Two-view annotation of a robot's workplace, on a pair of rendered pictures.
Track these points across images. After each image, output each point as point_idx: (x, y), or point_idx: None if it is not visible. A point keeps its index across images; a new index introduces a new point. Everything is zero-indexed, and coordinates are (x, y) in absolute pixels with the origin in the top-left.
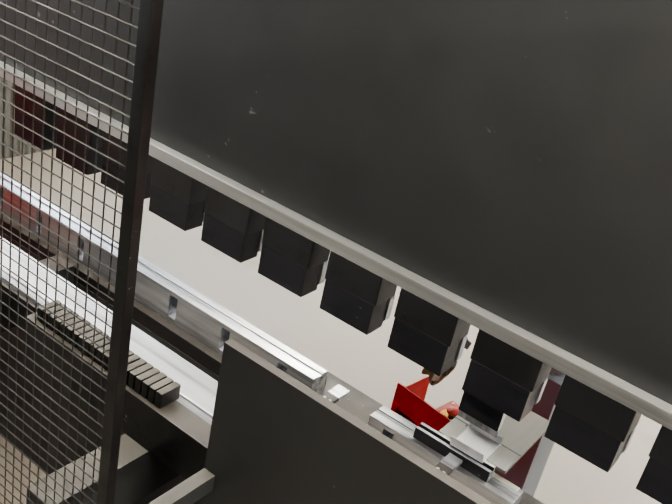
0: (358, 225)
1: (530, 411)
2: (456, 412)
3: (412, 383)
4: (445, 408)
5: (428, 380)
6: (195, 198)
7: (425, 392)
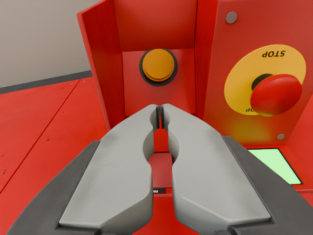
0: None
1: None
2: (291, 104)
3: (106, 122)
4: (226, 67)
5: (92, 24)
6: None
7: (105, 10)
